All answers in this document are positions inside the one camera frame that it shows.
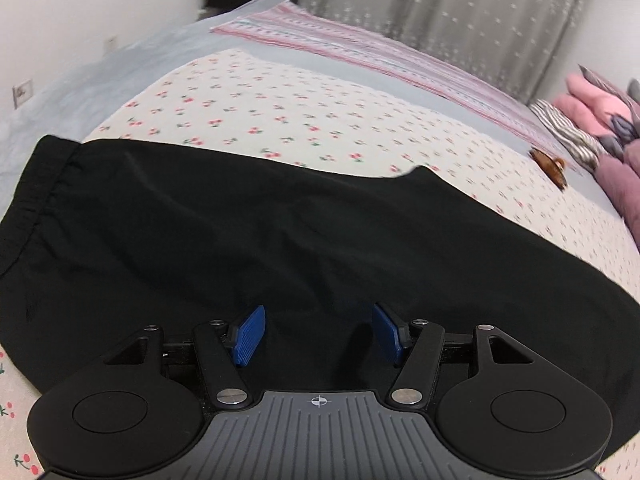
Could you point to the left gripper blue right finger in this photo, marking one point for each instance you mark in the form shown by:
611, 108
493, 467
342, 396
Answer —
391, 332

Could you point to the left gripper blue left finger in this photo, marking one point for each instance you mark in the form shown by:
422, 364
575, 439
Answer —
245, 334

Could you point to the black pants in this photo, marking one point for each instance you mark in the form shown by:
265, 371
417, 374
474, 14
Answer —
105, 237

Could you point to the cherry print cloth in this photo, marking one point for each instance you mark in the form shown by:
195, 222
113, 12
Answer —
233, 102

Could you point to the brown hair clip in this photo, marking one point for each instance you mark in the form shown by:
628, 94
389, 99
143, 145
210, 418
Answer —
553, 168

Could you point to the striped folded cloth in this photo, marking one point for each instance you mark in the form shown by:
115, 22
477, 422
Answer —
585, 149

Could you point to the pink folded quilt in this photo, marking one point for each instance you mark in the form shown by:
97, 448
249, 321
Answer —
620, 181

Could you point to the grey plush bed sheet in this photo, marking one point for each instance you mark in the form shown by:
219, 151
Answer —
75, 104

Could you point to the pink striped cloth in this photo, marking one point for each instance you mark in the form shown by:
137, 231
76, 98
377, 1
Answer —
286, 25

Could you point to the pink grey folded blanket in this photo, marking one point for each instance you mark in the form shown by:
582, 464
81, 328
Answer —
597, 107

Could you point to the grey star curtain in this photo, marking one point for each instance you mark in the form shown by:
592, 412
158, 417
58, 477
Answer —
509, 44

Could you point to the white wall switch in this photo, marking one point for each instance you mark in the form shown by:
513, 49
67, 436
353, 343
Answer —
22, 93

